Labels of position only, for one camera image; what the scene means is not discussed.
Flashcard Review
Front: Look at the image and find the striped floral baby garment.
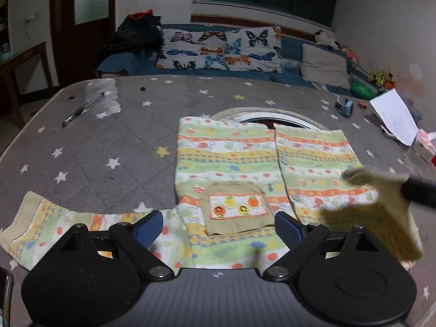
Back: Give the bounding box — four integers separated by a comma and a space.
1, 114, 423, 270

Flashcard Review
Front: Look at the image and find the dark clothes pile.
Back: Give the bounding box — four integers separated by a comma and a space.
115, 9, 163, 57

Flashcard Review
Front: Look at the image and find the pink tissue pack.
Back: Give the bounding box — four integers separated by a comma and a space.
412, 129, 436, 167

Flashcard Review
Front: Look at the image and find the white paper sheet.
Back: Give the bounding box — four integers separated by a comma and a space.
370, 89, 419, 146

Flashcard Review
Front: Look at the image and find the grey star bed mat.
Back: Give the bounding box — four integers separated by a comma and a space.
1, 75, 435, 326

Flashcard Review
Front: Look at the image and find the blue smart watch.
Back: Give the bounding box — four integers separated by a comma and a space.
335, 98, 354, 118

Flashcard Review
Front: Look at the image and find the green round toy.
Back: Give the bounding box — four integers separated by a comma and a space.
350, 83, 374, 101

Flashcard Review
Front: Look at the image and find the plush toys pile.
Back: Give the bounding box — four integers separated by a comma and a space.
314, 30, 395, 90

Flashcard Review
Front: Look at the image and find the black pen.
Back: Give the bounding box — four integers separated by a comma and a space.
62, 92, 105, 128

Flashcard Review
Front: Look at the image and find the grey plain pillow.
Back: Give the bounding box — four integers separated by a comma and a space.
300, 44, 350, 90

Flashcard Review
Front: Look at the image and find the butterfly print pillow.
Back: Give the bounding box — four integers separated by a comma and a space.
155, 27, 284, 73

